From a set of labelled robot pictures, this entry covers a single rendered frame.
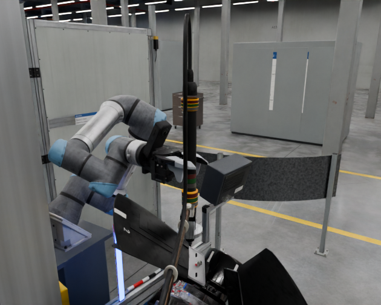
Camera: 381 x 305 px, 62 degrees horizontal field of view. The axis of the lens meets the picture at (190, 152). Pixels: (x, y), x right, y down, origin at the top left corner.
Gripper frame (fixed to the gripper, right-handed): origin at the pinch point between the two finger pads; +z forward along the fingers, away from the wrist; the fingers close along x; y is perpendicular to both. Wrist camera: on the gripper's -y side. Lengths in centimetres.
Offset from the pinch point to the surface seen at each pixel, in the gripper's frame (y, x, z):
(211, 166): 25, -58, -40
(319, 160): 58, -207, -38
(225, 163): 25, -67, -38
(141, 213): 11.5, 13.0, -7.2
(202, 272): 26.8, 4.8, 5.6
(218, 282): 28.7, 3.4, 9.5
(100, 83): -6, -93, -182
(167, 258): 19.0, 14.1, 2.9
